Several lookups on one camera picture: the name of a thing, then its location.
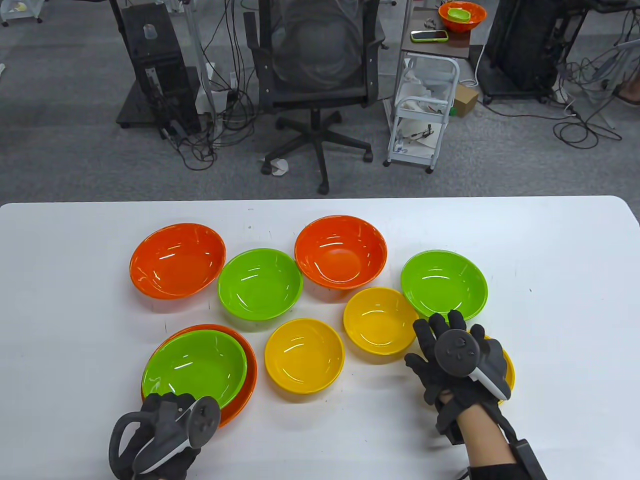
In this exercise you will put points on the person's right hand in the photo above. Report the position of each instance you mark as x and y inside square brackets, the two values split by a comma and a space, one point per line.
[450, 395]

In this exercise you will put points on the person's left hand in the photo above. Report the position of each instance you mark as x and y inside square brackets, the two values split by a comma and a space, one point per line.
[160, 402]

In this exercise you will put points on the grey handheld controller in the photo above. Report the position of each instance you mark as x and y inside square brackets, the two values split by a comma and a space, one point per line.
[205, 420]
[455, 350]

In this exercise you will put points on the medium green bowl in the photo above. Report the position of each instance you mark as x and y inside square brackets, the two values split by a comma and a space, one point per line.
[200, 365]
[260, 285]
[442, 282]

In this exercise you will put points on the small yellow bowl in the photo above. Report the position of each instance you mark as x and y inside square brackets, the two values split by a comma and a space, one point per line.
[304, 356]
[380, 320]
[510, 372]

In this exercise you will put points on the large orange bowl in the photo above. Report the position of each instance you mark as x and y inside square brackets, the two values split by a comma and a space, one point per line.
[340, 250]
[252, 372]
[175, 260]

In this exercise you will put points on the green square bowl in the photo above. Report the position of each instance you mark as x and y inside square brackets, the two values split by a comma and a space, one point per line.
[459, 14]

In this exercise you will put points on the person's right forearm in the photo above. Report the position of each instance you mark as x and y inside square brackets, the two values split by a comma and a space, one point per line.
[485, 440]

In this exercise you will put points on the black wristband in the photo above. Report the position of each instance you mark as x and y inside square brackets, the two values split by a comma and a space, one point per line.
[500, 472]

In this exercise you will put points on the black wrist sensor box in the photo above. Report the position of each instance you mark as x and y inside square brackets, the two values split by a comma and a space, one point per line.
[530, 460]

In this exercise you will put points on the white trolley cart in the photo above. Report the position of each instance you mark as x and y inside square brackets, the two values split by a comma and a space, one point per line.
[412, 159]

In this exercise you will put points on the white paper sheet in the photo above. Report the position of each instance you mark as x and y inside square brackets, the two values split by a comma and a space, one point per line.
[425, 137]

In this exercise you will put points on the crumpled white paper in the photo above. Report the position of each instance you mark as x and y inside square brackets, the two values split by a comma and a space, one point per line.
[277, 166]

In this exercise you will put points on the cardboard box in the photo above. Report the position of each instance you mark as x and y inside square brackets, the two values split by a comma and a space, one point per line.
[465, 100]

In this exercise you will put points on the white plastic bag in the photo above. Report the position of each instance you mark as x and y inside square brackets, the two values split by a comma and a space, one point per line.
[420, 87]

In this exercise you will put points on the black mesh office chair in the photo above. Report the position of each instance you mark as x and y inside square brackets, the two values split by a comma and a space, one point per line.
[320, 97]

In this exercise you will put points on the black equipment cabinet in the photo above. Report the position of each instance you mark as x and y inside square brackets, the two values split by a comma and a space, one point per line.
[155, 65]
[525, 45]

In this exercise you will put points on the brown side table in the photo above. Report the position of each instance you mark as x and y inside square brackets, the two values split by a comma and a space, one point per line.
[435, 50]

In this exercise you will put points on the phone in green case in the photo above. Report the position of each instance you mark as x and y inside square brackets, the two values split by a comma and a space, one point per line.
[429, 36]

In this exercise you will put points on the clear plastic cup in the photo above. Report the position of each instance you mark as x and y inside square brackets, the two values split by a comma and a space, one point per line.
[151, 32]

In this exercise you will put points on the white wheeled cart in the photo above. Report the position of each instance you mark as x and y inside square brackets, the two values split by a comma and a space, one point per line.
[20, 10]

